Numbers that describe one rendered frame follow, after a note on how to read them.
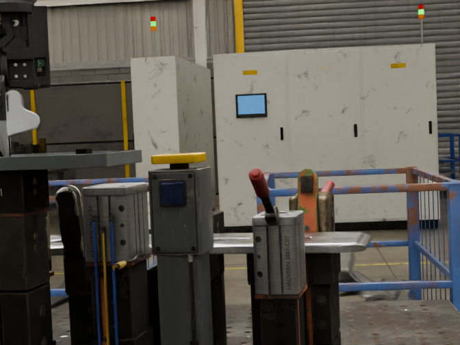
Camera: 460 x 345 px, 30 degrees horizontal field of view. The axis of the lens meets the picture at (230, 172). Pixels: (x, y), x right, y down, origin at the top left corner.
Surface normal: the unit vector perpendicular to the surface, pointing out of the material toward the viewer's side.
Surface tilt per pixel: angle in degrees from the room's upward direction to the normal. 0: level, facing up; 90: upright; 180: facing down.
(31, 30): 90
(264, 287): 90
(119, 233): 90
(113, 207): 90
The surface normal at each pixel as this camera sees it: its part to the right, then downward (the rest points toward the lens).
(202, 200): 0.97, -0.03
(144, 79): -0.14, 0.06
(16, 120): 0.19, -0.07
